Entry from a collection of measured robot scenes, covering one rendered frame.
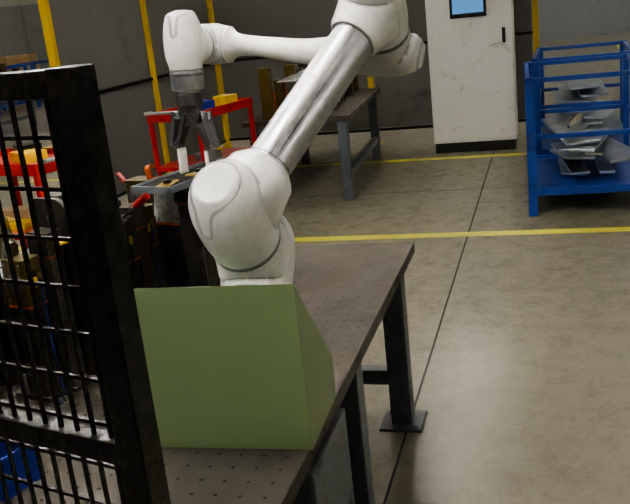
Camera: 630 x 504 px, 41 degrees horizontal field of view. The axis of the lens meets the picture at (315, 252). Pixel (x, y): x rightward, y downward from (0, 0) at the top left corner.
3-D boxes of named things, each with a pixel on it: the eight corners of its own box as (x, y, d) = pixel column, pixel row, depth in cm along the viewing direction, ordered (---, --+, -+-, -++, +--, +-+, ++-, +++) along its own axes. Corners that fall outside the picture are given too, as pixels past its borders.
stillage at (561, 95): (539, 146, 833) (536, 47, 806) (626, 142, 810) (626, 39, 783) (535, 173, 723) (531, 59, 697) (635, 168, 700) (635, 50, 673)
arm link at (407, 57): (363, 48, 220) (353, 10, 209) (432, 51, 215) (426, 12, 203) (351, 88, 215) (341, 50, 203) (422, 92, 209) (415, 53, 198)
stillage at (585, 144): (527, 179, 704) (523, 62, 678) (630, 173, 685) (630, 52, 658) (529, 216, 593) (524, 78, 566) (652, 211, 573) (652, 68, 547)
